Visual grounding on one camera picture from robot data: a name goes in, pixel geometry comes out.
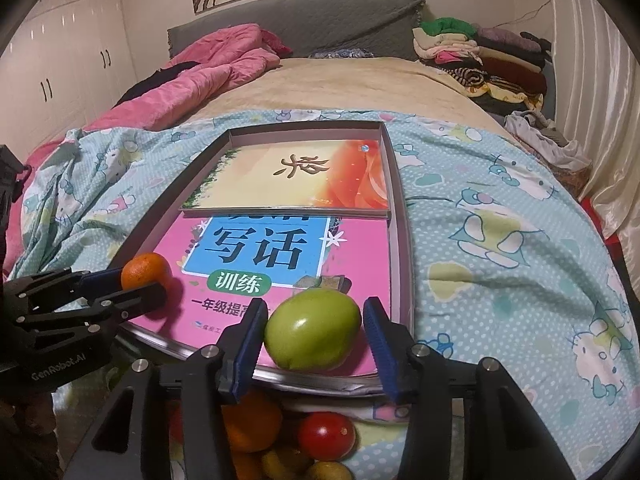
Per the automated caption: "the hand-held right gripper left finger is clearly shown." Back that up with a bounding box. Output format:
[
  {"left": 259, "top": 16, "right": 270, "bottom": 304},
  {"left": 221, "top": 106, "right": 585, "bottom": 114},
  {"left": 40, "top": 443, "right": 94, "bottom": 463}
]
[{"left": 62, "top": 297, "right": 269, "bottom": 480}]

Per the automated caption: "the cream curtain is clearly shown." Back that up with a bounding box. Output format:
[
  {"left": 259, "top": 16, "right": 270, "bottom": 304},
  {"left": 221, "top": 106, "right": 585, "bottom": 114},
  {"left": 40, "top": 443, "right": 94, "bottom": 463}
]
[{"left": 547, "top": 0, "right": 640, "bottom": 241}]

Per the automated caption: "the white wardrobe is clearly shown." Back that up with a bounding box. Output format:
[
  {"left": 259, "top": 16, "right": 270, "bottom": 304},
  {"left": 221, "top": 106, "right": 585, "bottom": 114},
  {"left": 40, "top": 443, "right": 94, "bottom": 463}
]
[{"left": 0, "top": 0, "right": 138, "bottom": 156}]

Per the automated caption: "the small orange mandarin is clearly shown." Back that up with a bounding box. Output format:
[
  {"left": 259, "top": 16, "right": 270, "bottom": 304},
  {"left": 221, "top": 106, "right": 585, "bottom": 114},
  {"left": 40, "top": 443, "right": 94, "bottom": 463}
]
[{"left": 121, "top": 252, "right": 172, "bottom": 293}]

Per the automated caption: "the dark patterned cloth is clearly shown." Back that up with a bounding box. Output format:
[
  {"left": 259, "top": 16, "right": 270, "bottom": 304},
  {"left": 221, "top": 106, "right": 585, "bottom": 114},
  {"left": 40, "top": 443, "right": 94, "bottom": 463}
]
[{"left": 307, "top": 47, "right": 376, "bottom": 60}]

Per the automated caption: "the black garment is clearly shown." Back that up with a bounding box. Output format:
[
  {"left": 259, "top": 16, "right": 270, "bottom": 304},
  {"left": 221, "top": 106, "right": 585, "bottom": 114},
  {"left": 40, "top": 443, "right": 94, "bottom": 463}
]
[{"left": 114, "top": 61, "right": 201, "bottom": 108}]

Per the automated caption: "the bag of white clothes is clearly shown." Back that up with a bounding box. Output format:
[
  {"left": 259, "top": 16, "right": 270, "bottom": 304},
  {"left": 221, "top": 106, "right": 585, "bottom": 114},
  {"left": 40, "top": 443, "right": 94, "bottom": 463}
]
[{"left": 504, "top": 110, "right": 595, "bottom": 198}]

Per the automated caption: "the grey padded headboard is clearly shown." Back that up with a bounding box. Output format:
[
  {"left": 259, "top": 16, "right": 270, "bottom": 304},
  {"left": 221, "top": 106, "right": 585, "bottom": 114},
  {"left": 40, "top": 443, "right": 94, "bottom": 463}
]
[{"left": 166, "top": 0, "right": 426, "bottom": 61}]

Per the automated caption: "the beige bedsheet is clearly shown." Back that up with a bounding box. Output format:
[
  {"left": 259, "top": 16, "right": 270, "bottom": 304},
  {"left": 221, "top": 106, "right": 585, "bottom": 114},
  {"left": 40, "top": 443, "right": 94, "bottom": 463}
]
[{"left": 165, "top": 57, "right": 521, "bottom": 133}]

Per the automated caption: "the light blue cartoon printed blanket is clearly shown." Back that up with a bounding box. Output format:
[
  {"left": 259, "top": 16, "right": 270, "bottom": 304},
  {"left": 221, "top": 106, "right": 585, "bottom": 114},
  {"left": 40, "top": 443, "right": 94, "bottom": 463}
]
[{"left": 2, "top": 107, "right": 640, "bottom": 480}]

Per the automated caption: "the orange and cream book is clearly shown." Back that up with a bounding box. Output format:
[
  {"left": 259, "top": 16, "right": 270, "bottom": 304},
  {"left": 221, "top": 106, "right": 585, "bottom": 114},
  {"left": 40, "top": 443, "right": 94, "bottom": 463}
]
[{"left": 179, "top": 137, "right": 392, "bottom": 220}]

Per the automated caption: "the pink quilt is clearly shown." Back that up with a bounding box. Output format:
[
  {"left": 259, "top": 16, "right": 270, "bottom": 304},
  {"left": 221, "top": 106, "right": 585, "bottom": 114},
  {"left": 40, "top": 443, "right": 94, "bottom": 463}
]
[{"left": 22, "top": 24, "right": 293, "bottom": 171}]

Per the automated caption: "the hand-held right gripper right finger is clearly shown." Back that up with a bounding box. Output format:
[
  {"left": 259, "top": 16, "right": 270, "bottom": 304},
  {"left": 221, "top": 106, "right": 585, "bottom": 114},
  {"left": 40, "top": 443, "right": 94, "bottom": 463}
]
[{"left": 362, "top": 296, "right": 588, "bottom": 480}]

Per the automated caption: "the pile of folded clothes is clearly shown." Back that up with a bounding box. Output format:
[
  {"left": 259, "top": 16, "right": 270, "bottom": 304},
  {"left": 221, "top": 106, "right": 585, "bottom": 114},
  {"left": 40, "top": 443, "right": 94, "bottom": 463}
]
[{"left": 411, "top": 16, "right": 553, "bottom": 113}]

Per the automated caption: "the shallow cardboard box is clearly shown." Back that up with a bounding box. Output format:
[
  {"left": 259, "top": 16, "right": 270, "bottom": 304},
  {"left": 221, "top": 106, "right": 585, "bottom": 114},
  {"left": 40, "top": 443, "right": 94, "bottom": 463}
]
[{"left": 107, "top": 121, "right": 417, "bottom": 401}]

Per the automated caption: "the pink workbook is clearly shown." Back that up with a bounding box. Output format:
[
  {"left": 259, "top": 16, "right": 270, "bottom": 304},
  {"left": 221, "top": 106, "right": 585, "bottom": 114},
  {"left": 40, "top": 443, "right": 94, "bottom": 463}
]
[{"left": 150, "top": 212, "right": 393, "bottom": 378}]

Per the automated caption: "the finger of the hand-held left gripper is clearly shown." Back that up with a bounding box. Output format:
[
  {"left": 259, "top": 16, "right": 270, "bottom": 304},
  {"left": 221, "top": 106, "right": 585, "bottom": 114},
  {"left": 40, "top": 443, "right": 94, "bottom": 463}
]
[
  {"left": 14, "top": 282, "right": 167, "bottom": 337},
  {"left": 2, "top": 267, "right": 125, "bottom": 307}
]

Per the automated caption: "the red bag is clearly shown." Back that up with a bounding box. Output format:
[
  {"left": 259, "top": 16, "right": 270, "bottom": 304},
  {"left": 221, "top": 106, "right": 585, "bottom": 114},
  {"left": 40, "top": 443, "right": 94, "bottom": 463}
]
[{"left": 580, "top": 195, "right": 623, "bottom": 243}]

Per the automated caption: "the green apple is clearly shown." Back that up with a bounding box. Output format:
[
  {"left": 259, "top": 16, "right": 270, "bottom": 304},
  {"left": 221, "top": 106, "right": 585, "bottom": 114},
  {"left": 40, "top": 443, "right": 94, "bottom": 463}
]
[{"left": 264, "top": 287, "right": 362, "bottom": 373}]

